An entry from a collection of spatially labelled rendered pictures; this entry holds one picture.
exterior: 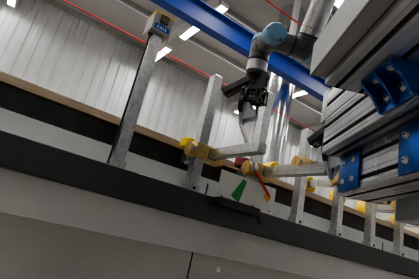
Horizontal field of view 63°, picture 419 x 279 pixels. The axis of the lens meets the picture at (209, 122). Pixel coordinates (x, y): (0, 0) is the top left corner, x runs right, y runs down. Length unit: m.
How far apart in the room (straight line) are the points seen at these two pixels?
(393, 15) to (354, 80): 0.17
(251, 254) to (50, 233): 0.67
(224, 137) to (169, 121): 1.84
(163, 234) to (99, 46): 8.18
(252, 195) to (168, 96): 8.27
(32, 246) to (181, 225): 0.44
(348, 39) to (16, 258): 1.04
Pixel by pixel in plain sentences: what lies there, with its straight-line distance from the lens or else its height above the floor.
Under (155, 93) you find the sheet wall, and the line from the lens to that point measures 9.26.
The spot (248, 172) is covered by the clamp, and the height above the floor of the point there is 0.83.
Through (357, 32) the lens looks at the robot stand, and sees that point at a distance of 0.55.
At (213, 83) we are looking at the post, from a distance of 1.23.
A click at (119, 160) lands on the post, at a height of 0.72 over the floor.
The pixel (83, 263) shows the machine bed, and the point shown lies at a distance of 1.24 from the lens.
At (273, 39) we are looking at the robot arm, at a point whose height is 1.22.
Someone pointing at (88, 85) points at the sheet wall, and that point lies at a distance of 8.74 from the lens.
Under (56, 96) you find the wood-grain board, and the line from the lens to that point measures 1.21.
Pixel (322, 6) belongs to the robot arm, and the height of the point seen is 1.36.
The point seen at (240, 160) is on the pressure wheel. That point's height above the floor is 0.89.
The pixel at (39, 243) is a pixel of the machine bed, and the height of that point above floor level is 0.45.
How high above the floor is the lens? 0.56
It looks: 19 degrees up
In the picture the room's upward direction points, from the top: 13 degrees clockwise
